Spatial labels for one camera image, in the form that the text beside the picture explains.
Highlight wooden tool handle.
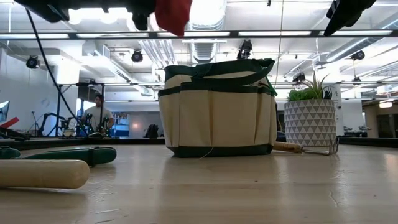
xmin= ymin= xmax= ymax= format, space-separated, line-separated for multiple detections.
xmin=0 ymin=159 xmax=91 ymax=190

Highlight person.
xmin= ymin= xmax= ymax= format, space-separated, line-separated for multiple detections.
xmin=80 ymin=93 xmax=115 ymax=138

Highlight thin hanging cable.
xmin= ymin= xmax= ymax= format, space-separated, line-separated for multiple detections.
xmin=273 ymin=0 xmax=285 ymax=91

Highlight black overhead frame bar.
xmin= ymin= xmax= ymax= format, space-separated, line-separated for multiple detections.
xmin=0 ymin=29 xmax=398 ymax=40

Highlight silver ventilation duct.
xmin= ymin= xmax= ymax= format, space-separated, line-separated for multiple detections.
xmin=186 ymin=0 xmax=228 ymax=65

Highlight green-handled pruning shears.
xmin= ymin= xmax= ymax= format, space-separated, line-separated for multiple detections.
xmin=22 ymin=146 xmax=118 ymax=168
xmin=0 ymin=146 xmax=22 ymax=161

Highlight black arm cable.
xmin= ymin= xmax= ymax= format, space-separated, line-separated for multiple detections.
xmin=24 ymin=8 xmax=91 ymax=138

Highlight black metal table frame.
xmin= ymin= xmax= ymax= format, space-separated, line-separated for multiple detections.
xmin=0 ymin=136 xmax=398 ymax=152

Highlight computer monitor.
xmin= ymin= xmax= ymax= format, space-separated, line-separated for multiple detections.
xmin=0 ymin=100 xmax=11 ymax=124

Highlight black hanging camera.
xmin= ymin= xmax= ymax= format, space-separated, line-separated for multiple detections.
xmin=236 ymin=39 xmax=254 ymax=61

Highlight wooden-handled hand rake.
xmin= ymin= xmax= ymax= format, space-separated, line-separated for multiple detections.
xmin=272 ymin=136 xmax=340 ymax=157

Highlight black backpack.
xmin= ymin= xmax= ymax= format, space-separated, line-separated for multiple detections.
xmin=144 ymin=123 xmax=160 ymax=139

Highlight cream green-trimmed gardening bag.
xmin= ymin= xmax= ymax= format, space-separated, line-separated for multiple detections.
xmin=157 ymin=58 xmax=279 ymax=159

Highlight red strip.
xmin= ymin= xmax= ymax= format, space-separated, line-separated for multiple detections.
xmin=0 ymin=116 xmax=20 ymax=129

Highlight black metal stand frame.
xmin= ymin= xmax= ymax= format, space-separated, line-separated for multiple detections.
xmin=55 ymin=81 xmax=106 ymax=138

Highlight blue cabinet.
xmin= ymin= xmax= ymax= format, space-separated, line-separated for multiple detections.
xmin=109 ymin=112 xmax=131 ymax=138

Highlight potted plant triangle-pattern pot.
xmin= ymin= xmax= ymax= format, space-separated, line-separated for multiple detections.
xmin=283 ymin=70 xmax=338 ymax=147

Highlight red garden glove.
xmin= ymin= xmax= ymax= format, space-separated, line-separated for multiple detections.
xmin=154 ymin=0 xmax=193 ymax=37

